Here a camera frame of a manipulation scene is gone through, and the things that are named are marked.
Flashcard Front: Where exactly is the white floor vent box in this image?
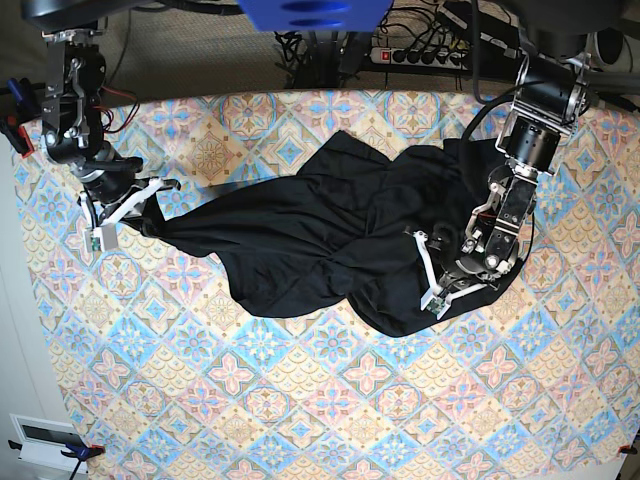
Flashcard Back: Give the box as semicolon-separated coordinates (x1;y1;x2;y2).
10;414;83;473

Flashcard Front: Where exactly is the black t-shirt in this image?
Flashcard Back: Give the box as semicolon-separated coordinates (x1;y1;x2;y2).
129;132;502;337

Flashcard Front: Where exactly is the patterned tablecloth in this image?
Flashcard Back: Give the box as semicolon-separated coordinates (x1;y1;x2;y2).
7;109;639;479

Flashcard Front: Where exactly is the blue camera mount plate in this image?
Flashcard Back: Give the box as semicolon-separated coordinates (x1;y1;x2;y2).
238;0;393;32

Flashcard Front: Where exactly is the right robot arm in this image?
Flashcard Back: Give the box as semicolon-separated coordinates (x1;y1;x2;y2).
20;1;180;205

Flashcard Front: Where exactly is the orange clamp lower right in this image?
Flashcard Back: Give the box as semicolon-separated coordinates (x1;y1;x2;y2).
618;445;638;455

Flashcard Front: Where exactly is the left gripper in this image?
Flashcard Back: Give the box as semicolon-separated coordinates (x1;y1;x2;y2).
429;219;510;295

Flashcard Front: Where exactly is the bundle of black cables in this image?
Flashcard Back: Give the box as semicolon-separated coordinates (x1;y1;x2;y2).
272;30;351;89

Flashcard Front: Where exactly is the blue orange clamp upper left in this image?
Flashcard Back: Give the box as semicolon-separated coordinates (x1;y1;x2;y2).
1;78;40;158

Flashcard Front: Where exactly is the white power strip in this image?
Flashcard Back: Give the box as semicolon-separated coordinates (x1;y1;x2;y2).
369;47;468;70

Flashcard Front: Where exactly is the blue orange clamp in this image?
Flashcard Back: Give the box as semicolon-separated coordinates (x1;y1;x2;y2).
8;440;105;461
1;78;40;158

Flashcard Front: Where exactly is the blue orange clamp lower left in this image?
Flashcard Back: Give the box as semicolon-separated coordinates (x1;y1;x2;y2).
8;440;105;461

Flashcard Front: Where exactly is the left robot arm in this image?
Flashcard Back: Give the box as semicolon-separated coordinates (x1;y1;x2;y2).
418;1;627;300

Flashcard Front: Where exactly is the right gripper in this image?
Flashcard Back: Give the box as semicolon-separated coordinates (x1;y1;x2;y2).
74;155;181;205

